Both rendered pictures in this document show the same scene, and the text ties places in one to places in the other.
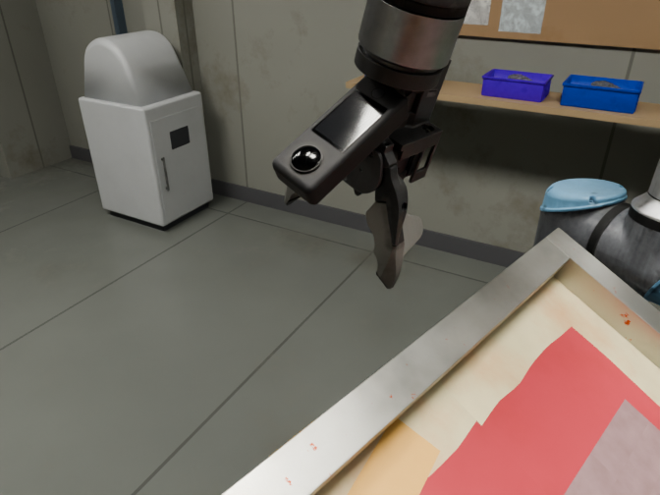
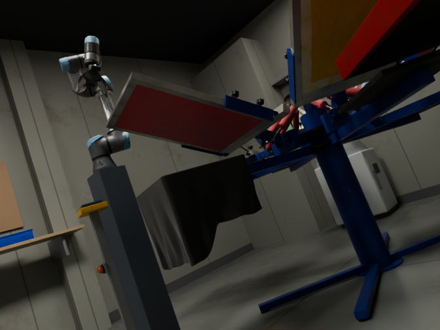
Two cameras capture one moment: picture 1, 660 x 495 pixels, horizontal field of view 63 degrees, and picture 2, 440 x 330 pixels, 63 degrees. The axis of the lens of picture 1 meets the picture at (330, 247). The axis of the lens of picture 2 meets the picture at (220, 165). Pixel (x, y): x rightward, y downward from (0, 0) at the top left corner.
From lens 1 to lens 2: 194 cm
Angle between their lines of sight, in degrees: 82
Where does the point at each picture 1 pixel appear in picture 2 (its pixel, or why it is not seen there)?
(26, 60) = not seen: outside the picture
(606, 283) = not seen: hidden behind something
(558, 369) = (131, 120)
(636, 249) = (116, 135)
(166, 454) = not seen: outside the picture
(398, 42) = (95, 57)
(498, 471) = (141, 109)
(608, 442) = (145, 122)
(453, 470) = (138, 105)
